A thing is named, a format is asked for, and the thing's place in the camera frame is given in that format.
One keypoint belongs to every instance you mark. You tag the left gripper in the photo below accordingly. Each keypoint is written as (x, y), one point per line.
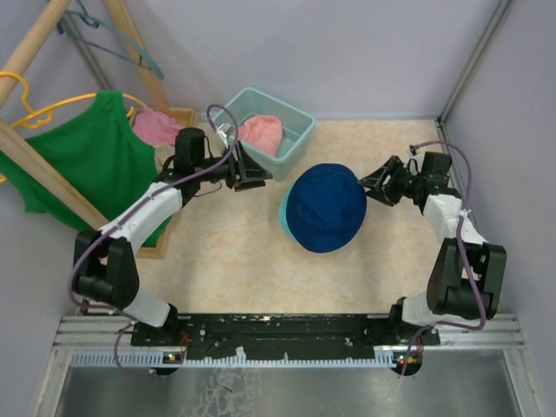
(245, 173)

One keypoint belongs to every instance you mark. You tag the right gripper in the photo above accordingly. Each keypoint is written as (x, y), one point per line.
(393, 167)

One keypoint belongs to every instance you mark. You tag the pink hat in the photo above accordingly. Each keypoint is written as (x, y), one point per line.
(262, 132)

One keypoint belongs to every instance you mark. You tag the light teal plastic bin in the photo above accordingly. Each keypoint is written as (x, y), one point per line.
(297, 126)

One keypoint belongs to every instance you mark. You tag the turquoise bucket hat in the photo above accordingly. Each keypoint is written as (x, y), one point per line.
(290, 216)

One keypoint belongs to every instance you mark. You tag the dark blue bucket hat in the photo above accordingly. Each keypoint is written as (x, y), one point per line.
(333, 206)

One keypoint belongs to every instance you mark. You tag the wooden clothes rack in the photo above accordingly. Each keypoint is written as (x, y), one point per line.
(18, 150)

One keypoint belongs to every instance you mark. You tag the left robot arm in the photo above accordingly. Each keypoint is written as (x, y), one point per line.
(105, 259)

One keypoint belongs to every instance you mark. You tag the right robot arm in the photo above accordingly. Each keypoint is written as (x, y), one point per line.
(463, 290)

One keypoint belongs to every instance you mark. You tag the pink cloth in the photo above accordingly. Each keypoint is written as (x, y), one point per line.
(156, 128)

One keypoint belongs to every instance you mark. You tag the green shirt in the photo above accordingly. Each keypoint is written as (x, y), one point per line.
(98, 154)

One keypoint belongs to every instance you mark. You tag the yellow hanger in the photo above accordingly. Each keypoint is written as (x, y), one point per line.
(37, 118)

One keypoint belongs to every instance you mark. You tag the grey-blue hanger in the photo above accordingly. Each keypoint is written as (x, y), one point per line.
(90, 34)

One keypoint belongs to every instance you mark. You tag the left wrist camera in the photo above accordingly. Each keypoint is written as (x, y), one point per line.
(225, 132)

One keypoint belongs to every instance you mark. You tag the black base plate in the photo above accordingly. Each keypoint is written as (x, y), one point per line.
(278, 336)

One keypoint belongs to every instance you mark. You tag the aluminium rail frame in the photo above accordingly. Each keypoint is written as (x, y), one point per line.
(100, 340)

